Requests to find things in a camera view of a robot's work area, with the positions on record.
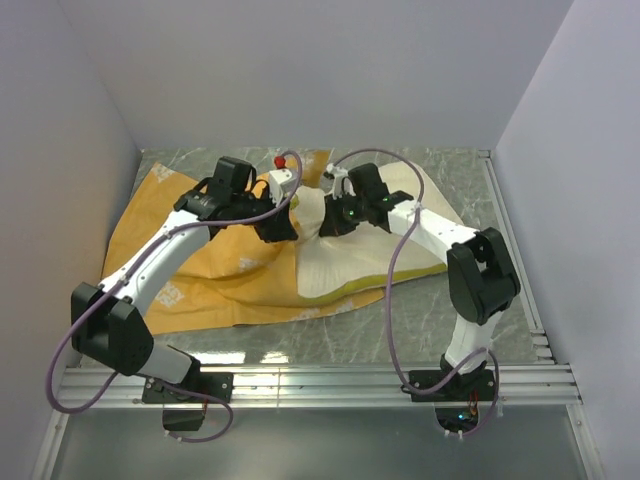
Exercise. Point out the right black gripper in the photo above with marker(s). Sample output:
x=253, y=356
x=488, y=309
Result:
x=332, y=225

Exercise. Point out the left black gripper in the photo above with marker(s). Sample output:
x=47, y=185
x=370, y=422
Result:
x=278, y=227

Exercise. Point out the cream pillow yellow trim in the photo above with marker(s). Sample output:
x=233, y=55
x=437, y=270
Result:
x=360, y=250

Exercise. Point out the blue and orange pillowcase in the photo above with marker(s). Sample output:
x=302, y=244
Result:
x=236, y=279

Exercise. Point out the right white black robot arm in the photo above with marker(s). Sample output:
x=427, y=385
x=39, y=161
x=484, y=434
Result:
x=482, y=279

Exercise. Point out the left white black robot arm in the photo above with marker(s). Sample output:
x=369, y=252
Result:
x=108, y=320

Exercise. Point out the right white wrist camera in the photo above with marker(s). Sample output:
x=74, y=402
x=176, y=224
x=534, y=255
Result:
x=341, y=184

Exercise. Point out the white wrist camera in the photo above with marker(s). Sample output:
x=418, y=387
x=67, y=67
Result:
x=281, y=180
x=341, y=184

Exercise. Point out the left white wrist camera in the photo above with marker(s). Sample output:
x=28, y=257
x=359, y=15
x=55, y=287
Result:
x=281, y=180

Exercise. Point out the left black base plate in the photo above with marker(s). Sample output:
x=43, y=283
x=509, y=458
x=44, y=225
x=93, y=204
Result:
x=218, y=385

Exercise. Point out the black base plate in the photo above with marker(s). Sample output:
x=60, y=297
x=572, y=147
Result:
x=480, y=385
x=218, y=385

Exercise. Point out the aluminium mounting rail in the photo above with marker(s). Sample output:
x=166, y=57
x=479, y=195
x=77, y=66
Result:
x=334, y=386

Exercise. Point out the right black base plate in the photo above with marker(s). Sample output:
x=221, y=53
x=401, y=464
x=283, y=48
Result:
x=480, y=385

